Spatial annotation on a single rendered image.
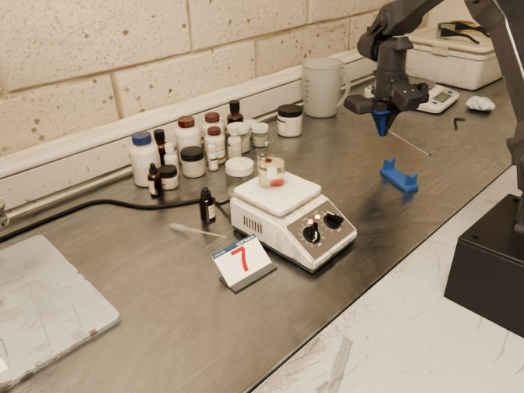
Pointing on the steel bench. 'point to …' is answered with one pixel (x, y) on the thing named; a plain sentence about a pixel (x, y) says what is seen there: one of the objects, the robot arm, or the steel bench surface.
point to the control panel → (327, 239)
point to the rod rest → (408, 183)
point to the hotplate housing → (245, 222)
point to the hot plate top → (255, 192)
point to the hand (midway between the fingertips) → (384, 122)
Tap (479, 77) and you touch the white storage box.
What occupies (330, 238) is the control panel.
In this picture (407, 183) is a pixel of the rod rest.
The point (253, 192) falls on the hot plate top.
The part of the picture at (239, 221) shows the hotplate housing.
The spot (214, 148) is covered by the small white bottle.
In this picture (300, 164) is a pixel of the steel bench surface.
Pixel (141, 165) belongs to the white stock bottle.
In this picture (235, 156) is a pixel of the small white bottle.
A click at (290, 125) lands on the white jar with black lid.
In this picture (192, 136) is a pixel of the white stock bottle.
